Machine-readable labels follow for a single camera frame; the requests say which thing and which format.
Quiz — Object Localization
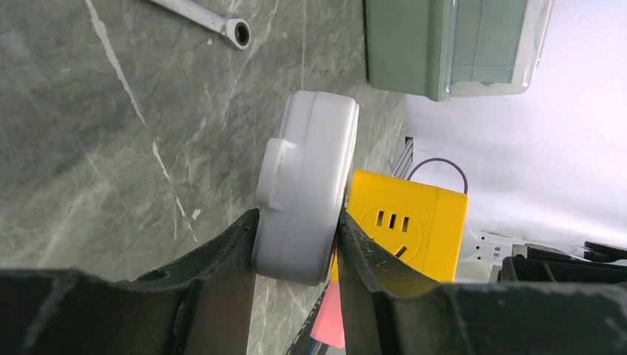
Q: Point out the silver combination wrench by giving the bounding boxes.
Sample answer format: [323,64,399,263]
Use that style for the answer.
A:
[151,0,251,50]

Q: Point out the translucent green storage box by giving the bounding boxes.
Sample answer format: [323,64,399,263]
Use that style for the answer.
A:
[364,0,553,102]

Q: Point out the black aluminium base frame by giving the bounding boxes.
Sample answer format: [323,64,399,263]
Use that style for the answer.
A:
[391,137,414,179]

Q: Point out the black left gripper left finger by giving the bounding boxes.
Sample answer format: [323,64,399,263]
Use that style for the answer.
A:
[1,209,260,354]

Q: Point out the white plug adapter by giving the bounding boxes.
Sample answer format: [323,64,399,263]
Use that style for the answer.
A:
[251,90,359,286]

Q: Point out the yellow cube plug adapter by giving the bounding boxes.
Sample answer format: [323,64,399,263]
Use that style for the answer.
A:
[348,170,468,283]

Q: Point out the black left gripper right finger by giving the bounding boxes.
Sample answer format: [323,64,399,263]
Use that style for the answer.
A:
[338,212,626,354]

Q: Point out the pink triangular plug adapter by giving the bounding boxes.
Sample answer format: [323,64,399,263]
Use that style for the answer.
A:
[310,281,345,348]

